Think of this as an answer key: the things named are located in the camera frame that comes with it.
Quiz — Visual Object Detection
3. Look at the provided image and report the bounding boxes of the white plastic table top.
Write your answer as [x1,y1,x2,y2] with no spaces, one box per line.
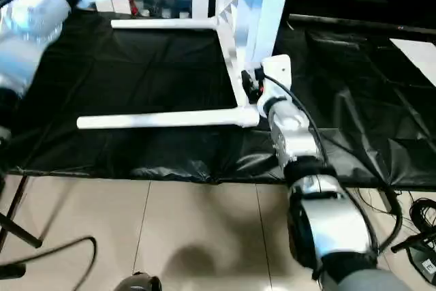
[209,0,299,117]

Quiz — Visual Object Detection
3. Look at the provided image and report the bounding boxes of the white plastic table leg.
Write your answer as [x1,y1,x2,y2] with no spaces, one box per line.
[76,106,260,130]
[110,18,221,31]

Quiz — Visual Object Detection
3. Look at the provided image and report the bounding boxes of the black cloth mat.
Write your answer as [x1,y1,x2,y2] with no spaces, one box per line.
[0,7,436,192]

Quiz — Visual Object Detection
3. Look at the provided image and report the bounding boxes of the white flat board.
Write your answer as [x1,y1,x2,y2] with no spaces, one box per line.
[390,37,436,86]

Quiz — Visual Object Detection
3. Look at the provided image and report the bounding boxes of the dark round robot part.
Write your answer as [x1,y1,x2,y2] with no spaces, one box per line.
[115,272,161,291]

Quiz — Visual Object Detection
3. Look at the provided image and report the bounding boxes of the black floor stand base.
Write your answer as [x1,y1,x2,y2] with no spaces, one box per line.
[391,231,436,280]

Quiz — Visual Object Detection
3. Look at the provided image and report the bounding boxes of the black metal stand leg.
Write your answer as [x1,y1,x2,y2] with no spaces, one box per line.
[0,168,44,280]

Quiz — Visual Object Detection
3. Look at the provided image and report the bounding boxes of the dark metal rail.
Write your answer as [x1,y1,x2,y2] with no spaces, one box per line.
[289,14,436,35]

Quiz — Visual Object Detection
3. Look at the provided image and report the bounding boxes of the short black hanging strap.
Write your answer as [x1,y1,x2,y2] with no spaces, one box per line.
[381,185,403,213]

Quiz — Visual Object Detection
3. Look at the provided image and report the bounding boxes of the coiled black cables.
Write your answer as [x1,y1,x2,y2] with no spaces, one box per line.
[408,197,436,234]

